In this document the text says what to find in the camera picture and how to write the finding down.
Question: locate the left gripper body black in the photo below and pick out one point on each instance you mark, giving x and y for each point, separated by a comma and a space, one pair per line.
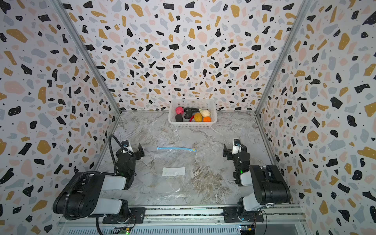
135, 152

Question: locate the clear zip top bag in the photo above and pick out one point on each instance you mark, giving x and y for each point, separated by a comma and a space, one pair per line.
182, 177

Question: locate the cream toy garlic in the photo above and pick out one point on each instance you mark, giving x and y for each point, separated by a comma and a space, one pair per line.
205, 113

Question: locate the yellow toy potato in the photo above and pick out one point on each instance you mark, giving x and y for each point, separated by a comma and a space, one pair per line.
198, 117

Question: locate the black toy avocado front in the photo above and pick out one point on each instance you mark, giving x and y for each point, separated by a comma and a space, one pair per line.
179, 118

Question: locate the black toy avocado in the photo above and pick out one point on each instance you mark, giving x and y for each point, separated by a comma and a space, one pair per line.
179, 118
188, 114

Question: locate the white plastic basket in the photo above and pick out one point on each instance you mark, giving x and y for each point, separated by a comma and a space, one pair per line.
192, 103

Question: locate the pink toy fruit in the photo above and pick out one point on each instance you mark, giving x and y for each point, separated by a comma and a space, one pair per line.
179, 111

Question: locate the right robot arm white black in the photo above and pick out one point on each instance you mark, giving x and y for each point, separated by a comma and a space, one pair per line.
269, 186

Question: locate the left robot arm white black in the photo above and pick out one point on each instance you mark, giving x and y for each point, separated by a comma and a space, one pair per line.
81, 197

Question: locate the purple toy eggplant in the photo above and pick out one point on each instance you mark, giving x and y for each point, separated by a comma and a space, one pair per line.
194, 110

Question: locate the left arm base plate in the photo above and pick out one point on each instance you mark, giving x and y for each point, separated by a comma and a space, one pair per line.
130, 216

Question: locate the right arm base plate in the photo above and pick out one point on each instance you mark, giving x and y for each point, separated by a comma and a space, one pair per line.
235, 215

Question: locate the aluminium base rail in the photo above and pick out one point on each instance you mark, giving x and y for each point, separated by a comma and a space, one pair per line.
285, 219

